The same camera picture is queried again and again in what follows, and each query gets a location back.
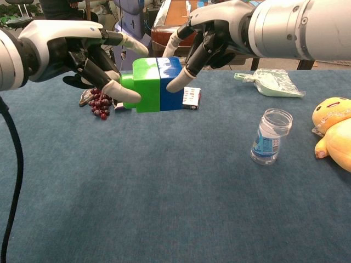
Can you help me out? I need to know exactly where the blue felt table cloth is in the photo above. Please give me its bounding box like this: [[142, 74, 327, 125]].
[[0, 70, 351, 263]]

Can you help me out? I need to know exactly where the dark red grape bunch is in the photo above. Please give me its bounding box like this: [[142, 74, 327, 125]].
[[88, 87, 113, 121]]

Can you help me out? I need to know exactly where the hanging cable with connector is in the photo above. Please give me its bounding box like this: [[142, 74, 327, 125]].
[[120, 0, 127, 61]]

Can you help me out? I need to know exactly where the clear plastic jar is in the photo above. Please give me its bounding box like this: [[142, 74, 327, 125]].
[[250, 108, 293, 166]]

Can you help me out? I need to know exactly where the brown mahjong table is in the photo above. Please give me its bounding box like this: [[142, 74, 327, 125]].
[[150, 0, 319, 71]]

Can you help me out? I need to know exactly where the blue machine base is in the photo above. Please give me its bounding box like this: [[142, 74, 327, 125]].
[[111, 0, 154, 71]]

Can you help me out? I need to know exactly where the blue toy block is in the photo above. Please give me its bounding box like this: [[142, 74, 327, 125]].
[[155, 56, 185, 112]]

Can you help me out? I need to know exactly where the black stool with chrome base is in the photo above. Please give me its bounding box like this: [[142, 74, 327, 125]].
[[5, 16, 33, 28]]

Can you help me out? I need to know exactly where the green dustpan in plastic bag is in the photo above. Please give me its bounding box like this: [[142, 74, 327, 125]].
[[234, 68, 306, 99]]

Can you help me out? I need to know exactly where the yellow plush toy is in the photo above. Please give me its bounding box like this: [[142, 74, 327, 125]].
[[311, 96, 351, 173]]

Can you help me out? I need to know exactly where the green toy block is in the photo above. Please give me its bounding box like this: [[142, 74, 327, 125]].
[[118, 58, 162, 114]]

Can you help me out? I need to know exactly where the small brown packet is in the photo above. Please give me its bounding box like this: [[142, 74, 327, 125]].
[[78, 89, 94, 107]]

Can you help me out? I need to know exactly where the seated person in black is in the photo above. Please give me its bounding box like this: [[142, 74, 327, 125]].
[[41, 0, 99, 21]]

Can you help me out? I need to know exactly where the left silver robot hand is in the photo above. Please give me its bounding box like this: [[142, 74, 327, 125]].
[[18, 19, 150, 104]]

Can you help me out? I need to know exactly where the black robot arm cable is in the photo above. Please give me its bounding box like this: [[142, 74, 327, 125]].
[[0, 95, 25, 263]]

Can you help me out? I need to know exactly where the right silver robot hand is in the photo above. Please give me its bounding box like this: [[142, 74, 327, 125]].
[[162, 0, 257, 93]]

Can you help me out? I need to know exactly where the white printed card box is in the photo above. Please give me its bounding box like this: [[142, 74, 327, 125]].
[[182, 87, 202, 111]]

